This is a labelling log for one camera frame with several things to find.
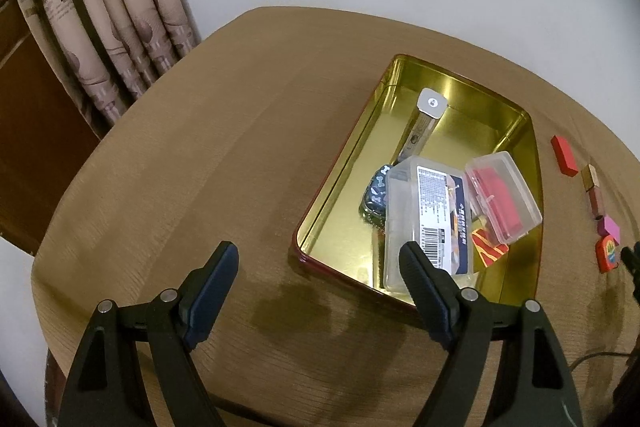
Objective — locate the red rectangular block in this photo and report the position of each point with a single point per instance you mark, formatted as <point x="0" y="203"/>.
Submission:
<point x="565" y="154"/>

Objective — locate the gold metal tin box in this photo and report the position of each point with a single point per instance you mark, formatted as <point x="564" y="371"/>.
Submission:
<point x="350" y="187"/>

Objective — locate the beige patterned curtain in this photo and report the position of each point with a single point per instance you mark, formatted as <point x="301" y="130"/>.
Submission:
<point x="100" y="7"/>

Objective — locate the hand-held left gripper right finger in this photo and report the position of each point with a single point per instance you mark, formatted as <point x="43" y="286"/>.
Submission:
<point x="425" y="294"/>

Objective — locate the dark bone-patterned case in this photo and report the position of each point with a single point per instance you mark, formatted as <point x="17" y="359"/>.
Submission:
<point x="375" y="197"/>

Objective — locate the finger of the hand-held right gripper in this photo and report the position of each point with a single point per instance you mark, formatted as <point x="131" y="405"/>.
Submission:
<point x="632" y="267"/>

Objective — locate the gold lighter with white cap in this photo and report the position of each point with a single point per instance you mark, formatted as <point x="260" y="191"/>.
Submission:
<point x="431" y="103"/>

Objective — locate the tan wooden block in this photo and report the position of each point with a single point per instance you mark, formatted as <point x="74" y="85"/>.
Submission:
<point x="591" y="178"/>

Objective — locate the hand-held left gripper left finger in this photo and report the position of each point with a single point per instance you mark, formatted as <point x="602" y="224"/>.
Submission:
<point x="215" y="294"/>

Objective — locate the red yellow striped block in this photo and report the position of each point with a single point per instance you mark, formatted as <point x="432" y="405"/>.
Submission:
<point x="487" y="252"/>

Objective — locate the red block with colourful print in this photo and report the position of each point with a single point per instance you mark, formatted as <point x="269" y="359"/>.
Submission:
<point x="606" y="254"/>

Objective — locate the brownish pink block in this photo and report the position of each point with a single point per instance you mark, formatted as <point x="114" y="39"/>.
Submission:
<point x="596" y="203"/>

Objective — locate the large clear labelled plastic box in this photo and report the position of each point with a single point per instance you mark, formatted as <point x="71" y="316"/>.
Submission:
<point x="440" y="207"/>

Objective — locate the small clear box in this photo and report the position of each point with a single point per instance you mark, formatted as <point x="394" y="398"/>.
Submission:
<point x="505" y="202"/>

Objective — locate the brown wooden door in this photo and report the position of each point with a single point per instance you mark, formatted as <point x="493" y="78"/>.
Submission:
<point x="35" y="132"/>

